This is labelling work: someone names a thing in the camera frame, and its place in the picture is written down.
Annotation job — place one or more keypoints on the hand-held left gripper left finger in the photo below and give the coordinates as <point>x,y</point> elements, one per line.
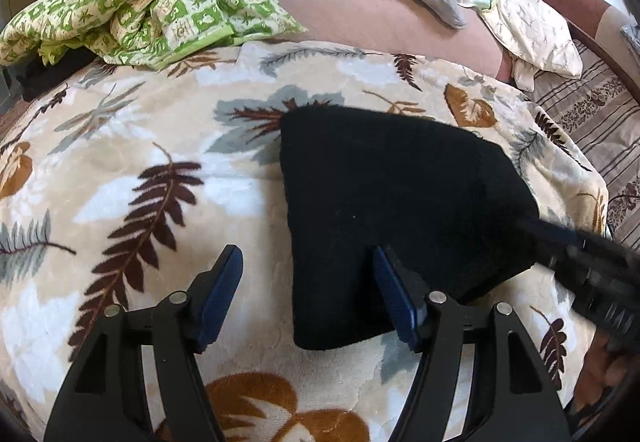
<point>225,292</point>

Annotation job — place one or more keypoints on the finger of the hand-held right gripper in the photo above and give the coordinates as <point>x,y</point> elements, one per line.
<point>545,234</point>

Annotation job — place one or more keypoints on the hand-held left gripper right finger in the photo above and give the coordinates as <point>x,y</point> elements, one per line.
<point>395,302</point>

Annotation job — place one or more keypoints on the black pants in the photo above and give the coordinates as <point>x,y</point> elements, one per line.
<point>390,202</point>

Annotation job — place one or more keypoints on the person's right hand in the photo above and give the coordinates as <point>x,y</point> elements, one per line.
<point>600,372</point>

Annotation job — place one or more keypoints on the striped brown bedsheet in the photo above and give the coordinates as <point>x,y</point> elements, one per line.
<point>600,122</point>

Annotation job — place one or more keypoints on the leaf print fleece blanket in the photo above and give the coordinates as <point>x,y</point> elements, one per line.
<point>150,122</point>

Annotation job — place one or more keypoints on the cream floral cloth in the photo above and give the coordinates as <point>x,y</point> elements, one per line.
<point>535,32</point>

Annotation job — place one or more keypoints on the pink sofa cushion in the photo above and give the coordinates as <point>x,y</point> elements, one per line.
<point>375,12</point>

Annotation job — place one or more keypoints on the dark cloth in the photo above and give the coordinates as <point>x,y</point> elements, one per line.
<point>25,77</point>

